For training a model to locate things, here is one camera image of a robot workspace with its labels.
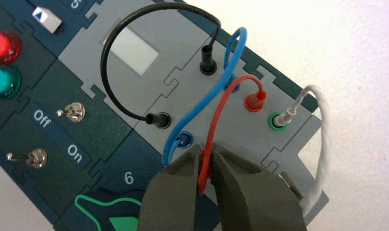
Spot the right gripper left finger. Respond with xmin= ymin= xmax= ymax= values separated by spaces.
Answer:
xmin=136 ymin=145 xmax=203 ymax=231

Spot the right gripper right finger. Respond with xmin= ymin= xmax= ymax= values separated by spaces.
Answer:
xmin=210 ymin=142 xmax=308 ymax=231

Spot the red jumper wire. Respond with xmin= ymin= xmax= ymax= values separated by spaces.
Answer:
xmin=197 ymin=74 xmax=267 ymax=195

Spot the green rotary knob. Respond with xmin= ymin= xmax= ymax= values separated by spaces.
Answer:
xmin=74 ymin=191 xmax=144 ymax=231

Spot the green banana socket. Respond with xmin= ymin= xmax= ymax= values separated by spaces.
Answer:
xmin=268 ymin=111 xmax=289 ymax=132

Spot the blue grey task box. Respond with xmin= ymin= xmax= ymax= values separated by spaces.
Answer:
xmin=0 ymin=0 xmax=330 ymax=231

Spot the white display window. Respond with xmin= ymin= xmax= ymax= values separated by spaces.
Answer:
xmin=102 ymin=27 xmax=159 ymax=77

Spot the green push button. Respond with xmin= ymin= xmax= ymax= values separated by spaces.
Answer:
xmin=0 ymin=66 xmax=22 ymax=100

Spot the white slider knob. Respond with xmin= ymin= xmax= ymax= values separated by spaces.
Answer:
xmin=32 ymin=6 xmax=63 ymax=34

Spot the red push button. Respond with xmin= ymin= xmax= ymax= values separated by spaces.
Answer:
xmin=0 ymin=31 xmax=22 ymax=65

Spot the white jumper wire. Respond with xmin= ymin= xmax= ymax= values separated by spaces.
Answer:
xmin=275 ymin=84 xmax=332 ymax=218

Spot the blue jumper wire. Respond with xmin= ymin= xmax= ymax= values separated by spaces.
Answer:
xmin=161 ymin=26 xmax=248 ymax=167

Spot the metal toggle switch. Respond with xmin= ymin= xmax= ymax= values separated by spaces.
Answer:
xmin=6 ymin=148 xmax=48 ymax=169
xmin=56 ymin=102 xmax=86 ymax=123

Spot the black jumper wire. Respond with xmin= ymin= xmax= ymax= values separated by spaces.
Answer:
xmin=100 ymin=3 xmax=221 ymax=129

